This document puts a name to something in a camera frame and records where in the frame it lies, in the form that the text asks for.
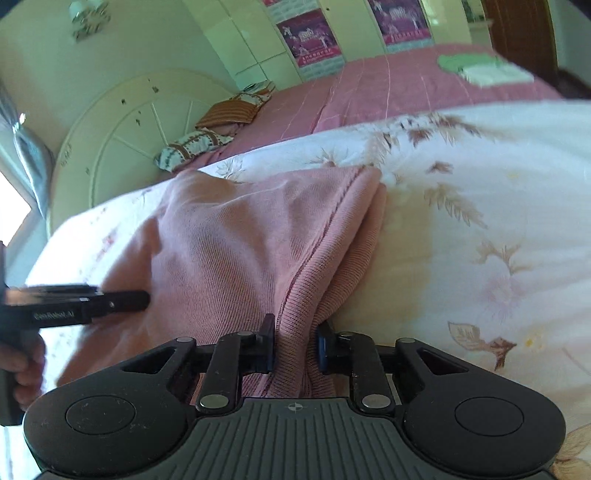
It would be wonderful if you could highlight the white floral quilt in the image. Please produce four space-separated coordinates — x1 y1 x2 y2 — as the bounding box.
25 99 591 480

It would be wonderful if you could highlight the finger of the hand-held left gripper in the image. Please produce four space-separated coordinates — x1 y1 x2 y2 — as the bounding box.
79 290 151 322

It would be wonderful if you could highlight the pink checked bed sheet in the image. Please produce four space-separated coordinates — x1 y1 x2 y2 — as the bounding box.
222 44 561 148

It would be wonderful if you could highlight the cream round headboard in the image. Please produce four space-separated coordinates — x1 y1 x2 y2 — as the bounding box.
48 69 241 236

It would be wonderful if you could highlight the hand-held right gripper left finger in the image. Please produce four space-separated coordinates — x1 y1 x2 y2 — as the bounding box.
121 314 278 415

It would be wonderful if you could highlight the folded white cloth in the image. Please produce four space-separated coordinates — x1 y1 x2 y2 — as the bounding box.
459 62 534 86

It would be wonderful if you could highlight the folded green cloth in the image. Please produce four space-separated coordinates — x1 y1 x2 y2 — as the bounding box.
436 53 504 75

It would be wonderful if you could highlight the floral cushion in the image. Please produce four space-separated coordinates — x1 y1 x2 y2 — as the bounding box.
233 82 276 109

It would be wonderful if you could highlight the brown white patterned pillow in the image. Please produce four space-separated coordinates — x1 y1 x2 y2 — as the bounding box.
154 129 234 172

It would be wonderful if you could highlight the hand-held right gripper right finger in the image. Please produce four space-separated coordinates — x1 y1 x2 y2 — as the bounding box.
315 320 469 415

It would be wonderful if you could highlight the orange striped pillow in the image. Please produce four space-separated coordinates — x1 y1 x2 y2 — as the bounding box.
195 99 259 129

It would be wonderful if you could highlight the person's left hand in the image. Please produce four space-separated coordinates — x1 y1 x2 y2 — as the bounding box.
0 333 48 412

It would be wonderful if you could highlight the brown wooden door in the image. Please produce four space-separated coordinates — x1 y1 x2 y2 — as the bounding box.
480 0 559 84

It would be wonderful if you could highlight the cream corner shelf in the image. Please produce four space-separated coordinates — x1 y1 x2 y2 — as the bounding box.
462 0 492 28

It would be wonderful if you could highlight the cream glossy wardrobe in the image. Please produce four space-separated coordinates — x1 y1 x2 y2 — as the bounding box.
182 0 490 93

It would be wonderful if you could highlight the pink t-shirt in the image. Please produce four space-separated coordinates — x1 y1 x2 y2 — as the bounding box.
60 165 389 400

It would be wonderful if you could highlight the glass wall lamp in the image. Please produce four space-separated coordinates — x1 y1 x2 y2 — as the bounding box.
68 0 112 42

